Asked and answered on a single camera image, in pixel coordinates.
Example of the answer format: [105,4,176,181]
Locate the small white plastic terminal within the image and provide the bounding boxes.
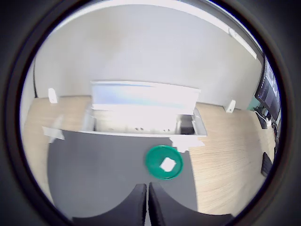
[159,157,178,172]

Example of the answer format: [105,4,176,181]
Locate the round green lid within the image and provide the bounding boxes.
[144,145,184,181]

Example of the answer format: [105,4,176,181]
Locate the dark grey mat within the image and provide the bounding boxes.
[47,129,198,218]

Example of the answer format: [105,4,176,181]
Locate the white tape piece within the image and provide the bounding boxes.
[41,114,66,145]
[170,136,205,153]

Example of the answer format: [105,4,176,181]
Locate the black keyboard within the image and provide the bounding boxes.
[261,151,274,177]

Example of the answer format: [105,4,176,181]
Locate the black computer monitor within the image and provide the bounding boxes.
[254,53,282,121]

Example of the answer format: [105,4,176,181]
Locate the grey partition panel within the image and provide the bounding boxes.
[33,6,264,112]

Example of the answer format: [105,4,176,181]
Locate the small white bracket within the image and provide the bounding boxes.
[48,88,58,104]
[226,99,237,113]

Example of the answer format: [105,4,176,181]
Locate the white rail strip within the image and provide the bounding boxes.
[202,13,258,60]

